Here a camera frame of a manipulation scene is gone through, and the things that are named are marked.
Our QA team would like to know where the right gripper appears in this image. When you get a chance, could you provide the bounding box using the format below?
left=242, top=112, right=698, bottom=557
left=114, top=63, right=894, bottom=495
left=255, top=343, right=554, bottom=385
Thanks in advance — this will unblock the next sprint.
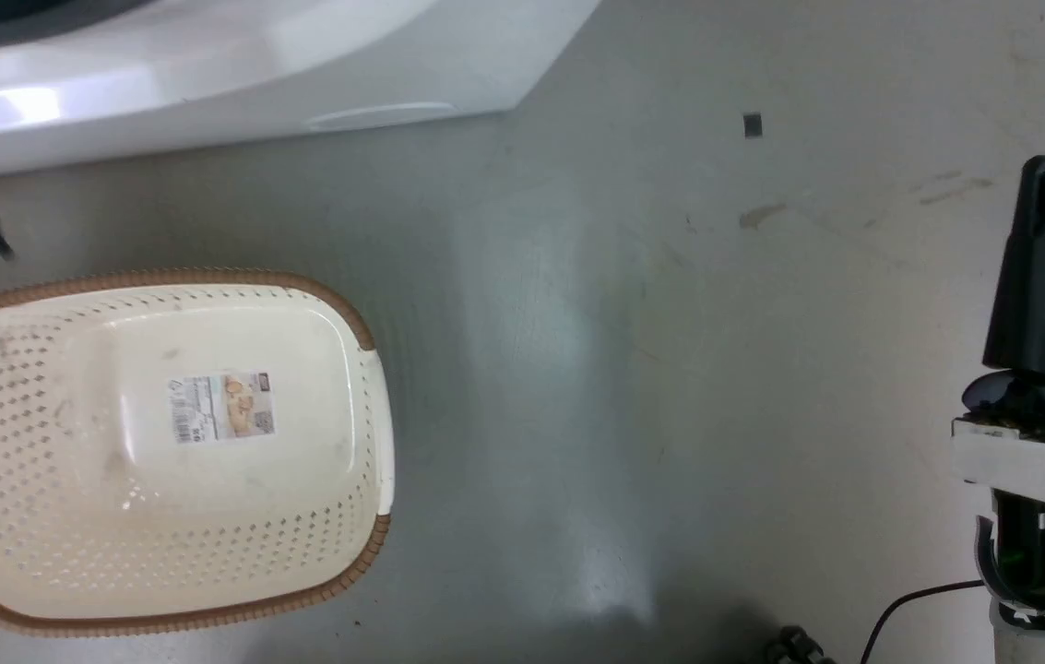
left=951, top=155, right=1045, bottom=519

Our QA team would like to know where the cream perforated laundry basket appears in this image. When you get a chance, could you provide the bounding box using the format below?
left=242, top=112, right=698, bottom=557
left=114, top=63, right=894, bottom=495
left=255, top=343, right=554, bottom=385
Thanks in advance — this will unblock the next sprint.
left=0, top=267, right=396, bottom=639

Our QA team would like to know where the white washing machine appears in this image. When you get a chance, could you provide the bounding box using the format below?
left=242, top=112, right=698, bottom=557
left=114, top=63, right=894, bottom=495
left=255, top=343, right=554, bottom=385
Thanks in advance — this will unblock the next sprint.
left=0, top=0, right=602, bottom=179

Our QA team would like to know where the dark washing machine door glass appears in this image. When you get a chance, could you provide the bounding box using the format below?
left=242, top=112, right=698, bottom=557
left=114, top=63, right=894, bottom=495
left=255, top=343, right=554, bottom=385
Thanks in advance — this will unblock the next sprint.
left=0, top=0, right=157, bottom=38

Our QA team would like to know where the printed paper label sticker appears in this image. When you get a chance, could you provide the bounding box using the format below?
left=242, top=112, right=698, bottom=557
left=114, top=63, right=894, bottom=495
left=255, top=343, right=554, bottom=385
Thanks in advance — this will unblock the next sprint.
left=172, top=372, right=277, bottom=445

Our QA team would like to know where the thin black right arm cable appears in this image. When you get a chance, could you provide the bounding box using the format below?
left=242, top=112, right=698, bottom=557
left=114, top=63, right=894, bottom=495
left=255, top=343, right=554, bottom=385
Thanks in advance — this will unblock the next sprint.
left=858, top=579, right=990, bottom=664

